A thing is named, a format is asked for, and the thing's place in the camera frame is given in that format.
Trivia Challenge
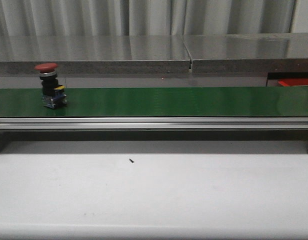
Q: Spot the grey pleated curtain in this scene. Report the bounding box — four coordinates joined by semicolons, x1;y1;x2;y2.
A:
0;0;296;36

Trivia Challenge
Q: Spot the grey right back bench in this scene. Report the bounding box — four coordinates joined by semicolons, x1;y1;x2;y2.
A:
183;33;308;74

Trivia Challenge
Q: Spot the green conveyor belt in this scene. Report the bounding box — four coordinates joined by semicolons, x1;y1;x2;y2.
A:
0;86;308;118

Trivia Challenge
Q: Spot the grey bench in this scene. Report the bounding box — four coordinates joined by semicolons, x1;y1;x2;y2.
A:
0;36;191;76
183;33;308;74

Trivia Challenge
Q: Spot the grey left back bench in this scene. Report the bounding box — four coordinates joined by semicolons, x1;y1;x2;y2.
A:
0;36;191;76

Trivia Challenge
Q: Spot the aluminium conveyor frame rail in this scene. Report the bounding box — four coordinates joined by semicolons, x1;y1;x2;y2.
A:
0;117;308;131

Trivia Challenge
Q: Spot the red plastic bin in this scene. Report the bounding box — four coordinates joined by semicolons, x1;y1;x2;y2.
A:
278;78;308;87

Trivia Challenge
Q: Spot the red mushroom push button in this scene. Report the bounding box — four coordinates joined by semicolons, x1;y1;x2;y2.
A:
34;63;67;109

